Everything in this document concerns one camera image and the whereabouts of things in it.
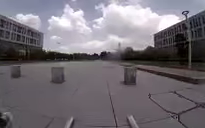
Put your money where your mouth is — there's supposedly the distant pole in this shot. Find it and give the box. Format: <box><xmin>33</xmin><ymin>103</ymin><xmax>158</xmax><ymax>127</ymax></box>
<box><xmin>117</xmin><ymin>41</ymin><xmax>122</xmax><ymax>54</ymax></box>

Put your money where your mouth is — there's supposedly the grey paved plaza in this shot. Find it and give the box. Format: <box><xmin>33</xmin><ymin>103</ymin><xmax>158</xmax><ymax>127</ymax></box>
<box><xmin>0</xmin><ymin>59</ymin><xmax>205</xmax><ymax>128</ymax></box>

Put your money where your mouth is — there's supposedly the distant line of trees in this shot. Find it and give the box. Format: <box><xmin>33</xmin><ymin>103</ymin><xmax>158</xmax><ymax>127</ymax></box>
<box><xmin>43</xmin><ymin>32</ymin><xmax>205</xmax><ymax>64</ymax></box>

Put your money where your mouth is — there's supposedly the row of stone bollards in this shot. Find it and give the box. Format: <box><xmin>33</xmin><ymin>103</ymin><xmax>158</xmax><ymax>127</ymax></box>
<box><xmin>0</xmin><ymin>64</ymin><xmax>138</xmax><ymax>86</ymax></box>

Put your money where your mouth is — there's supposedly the robot's own part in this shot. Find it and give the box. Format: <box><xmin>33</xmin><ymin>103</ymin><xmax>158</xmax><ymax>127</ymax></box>
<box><xmin>125</xmin><ymin>114</ymin><xmax>140</xmax><ymax>128</ymax></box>
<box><xmin>63</xmin><ymin>116</ymin><xmax>75</xmax><ymax>128</ymax></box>

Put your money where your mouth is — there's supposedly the low raised stone platform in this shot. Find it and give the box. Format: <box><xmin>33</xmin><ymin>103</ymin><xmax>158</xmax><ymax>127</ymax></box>
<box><xmin>133</xmin><ymin>63</ymin><xmax>205</xmax><ymax>85</ymax></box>

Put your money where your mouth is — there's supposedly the white building with window rows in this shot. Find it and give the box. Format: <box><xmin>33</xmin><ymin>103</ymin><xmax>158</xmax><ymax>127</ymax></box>
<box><xmin>0</xmin><ymin>10</ymin><xmax>45</xmax><ymax>61</ymax></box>

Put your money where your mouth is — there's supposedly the row of trees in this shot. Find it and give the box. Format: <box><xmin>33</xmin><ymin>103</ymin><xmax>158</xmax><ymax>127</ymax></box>
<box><xmin>0</xmin><ymin>38</ymin><xmax>46</xmax><ymax>62</ymax></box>

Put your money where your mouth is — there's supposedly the grey building with window rows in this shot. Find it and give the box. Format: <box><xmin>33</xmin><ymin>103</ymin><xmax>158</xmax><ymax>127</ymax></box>
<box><xmin>153</xmin><ymin>6</ymin><xmax>205</xmax><ymax>64</ymax></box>

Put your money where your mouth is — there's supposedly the lamp post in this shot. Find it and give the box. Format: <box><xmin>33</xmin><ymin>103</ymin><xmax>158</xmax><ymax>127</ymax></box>
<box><xmin>181</xmin><ymin>10</ymin><xmax>193</xmax><ymax>70</ymax></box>

